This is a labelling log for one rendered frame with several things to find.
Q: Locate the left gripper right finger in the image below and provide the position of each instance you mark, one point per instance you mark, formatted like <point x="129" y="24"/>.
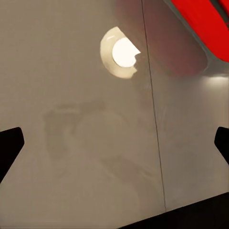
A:
<point x="222" y="141"/>

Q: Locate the coffee table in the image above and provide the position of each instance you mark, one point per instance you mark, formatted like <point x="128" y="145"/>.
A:
<point x="119" y="102"/>

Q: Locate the radio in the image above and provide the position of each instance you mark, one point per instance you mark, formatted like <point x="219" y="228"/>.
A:
<point x="210" y="20"/>

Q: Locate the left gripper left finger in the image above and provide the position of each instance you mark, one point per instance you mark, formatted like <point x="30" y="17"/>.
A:
<point x="11" y="143"/>

